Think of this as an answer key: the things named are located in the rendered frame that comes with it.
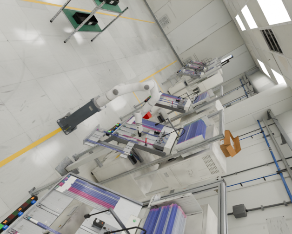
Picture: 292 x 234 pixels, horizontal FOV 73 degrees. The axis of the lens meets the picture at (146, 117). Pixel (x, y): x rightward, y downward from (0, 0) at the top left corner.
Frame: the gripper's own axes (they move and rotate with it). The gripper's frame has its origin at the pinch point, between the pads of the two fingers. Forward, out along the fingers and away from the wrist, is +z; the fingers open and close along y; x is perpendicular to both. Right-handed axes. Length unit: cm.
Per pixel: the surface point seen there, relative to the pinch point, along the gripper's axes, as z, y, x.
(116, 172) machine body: 48, -21, 31
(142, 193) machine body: 75, -21, -3
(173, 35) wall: -130, 860, 134
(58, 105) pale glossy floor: -34, 6, 128
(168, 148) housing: 4.0, -18.9, -41.2
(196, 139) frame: -12, -22, -73
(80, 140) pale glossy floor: 18, 1, 98
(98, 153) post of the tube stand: 4, -47, 33
